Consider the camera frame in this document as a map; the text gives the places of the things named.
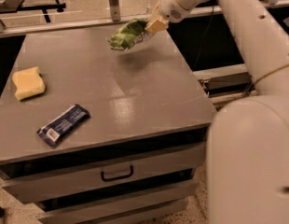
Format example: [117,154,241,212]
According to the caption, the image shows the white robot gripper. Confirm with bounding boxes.
[145,0,210,34]

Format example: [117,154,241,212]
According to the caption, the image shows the green jalapeno chip bag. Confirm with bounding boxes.
[108,19,153,51]

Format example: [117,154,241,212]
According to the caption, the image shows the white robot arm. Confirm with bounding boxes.
[147,0,289,224]

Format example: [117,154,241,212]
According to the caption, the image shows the blue rxbar blueberry bar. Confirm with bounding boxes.
[36,105,90,147]

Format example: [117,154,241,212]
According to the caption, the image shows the grey metal railing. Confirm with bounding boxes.
[0,0,289,39]

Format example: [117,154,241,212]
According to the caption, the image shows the grey drawer cabinet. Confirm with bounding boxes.
[0,26,215,224]

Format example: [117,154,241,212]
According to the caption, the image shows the yellow sponge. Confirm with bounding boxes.
[12,66,46,101]

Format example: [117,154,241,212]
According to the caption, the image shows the black drawer handle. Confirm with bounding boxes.
[101,165,134,182]

